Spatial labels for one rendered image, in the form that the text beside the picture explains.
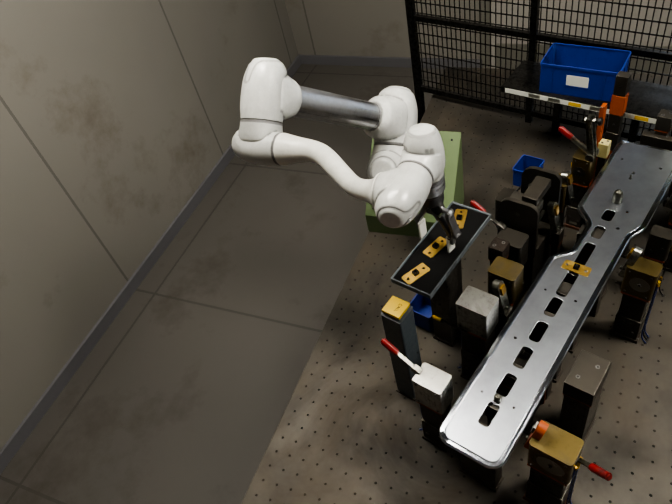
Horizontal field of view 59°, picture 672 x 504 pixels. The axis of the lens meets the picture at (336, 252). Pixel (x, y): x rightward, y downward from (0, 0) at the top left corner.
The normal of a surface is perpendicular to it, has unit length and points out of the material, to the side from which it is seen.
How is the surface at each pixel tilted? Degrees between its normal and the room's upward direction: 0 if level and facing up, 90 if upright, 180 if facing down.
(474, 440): 0
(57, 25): 90
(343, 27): 90
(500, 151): 0
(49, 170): 90
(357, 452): 0
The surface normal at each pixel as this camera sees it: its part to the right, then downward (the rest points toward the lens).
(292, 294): -0.19, -0.67
